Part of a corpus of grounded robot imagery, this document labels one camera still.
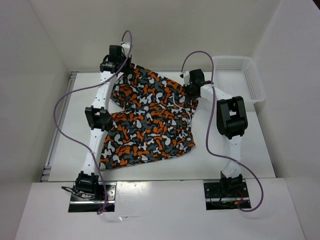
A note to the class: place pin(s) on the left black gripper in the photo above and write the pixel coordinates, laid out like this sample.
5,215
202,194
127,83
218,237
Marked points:
127,69

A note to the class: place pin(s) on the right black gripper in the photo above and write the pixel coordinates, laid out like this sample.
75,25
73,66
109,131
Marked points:
190,96

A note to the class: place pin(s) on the camouflage orange black shorts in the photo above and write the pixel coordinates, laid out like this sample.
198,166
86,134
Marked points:
155,123

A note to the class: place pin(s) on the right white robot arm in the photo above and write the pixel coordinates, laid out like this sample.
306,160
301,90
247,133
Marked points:
231,123

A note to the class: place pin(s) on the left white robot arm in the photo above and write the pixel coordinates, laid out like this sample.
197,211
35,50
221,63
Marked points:
100,121

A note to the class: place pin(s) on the white plastic basket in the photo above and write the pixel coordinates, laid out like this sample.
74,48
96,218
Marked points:
239,76

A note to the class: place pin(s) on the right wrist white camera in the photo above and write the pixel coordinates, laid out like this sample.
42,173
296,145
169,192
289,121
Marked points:
186,77

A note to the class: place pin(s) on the wrist white camera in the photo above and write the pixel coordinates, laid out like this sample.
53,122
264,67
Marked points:
186,77
126,49

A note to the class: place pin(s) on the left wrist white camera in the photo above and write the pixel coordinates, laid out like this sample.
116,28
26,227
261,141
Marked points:
126,49

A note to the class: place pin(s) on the aluminium table edge rail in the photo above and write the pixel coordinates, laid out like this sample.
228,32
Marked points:
56,137

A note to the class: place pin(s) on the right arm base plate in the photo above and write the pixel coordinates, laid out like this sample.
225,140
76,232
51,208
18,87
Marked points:
215,199

